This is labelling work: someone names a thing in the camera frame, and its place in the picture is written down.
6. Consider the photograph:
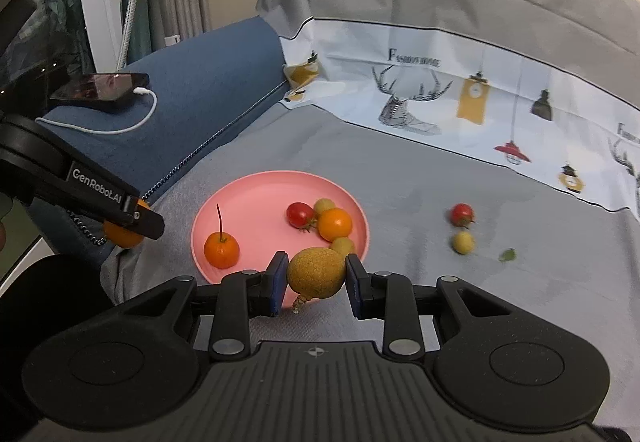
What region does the white charging cable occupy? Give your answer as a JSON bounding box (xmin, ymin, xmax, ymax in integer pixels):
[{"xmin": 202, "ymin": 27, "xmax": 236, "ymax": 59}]
[{"xmin": 34, "ymin": 87, "xmax": 158, "ymax": 137}]

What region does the blue sofa armrest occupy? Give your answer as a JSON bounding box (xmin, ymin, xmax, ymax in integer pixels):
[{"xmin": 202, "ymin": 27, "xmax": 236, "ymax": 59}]
[{"xmin": 29, "ymin": 16, "xmax": 292, "ymax": 267}]

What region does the orange mandarin with stem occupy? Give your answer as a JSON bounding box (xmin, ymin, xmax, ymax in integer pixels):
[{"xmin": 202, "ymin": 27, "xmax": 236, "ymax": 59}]
[{"xmin": 204, "ymin": 206, "xmax": 240, "ymax": 269}]

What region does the yellow longan front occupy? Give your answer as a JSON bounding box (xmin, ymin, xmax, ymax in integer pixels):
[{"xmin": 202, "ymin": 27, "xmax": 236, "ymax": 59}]
[{"xmin": 451, "ymin": 231, "xmax": 476, "ymax": 255}]

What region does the pink round plate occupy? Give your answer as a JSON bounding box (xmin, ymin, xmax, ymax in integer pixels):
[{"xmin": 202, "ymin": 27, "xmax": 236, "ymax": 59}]
[{"xmin": 191, "ymin": 171, "xmax": 370, "ymax": 284}]

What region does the yellow longan with stem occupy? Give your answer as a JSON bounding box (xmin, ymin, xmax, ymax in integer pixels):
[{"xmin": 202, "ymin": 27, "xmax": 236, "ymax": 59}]
[{"xmin": 288, "ymin": 247, "xmax": 346, "ymax": 313}]

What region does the grey printed sofa cover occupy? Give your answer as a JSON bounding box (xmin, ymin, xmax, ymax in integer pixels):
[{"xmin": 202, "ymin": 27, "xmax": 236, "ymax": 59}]
[{"xmin": 101, "ymin": 0, "xmax": 639, "ymax": 434}]

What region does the black smartphone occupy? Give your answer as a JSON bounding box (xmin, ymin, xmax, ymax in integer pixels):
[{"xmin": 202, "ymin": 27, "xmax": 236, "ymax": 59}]
[{"xmin": 49, "ymin": 72, "xmax": 150, "ymax": 113}]

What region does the red cherry tomato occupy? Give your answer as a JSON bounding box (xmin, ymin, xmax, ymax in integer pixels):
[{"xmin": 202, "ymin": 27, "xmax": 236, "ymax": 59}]
[
  {"xmin": 285, "ymin": 202, "xmax": 317, "ymax": 231},
  {"xmin": 449, "ymin": 203, "xmax": 475, "ymax": 227}
]

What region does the small green leaf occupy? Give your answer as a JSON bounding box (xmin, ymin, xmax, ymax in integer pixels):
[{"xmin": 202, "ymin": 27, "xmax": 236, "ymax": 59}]
[{"xmin": 498, "ymin": 248, "xmax": 516, "ymax": 263}]

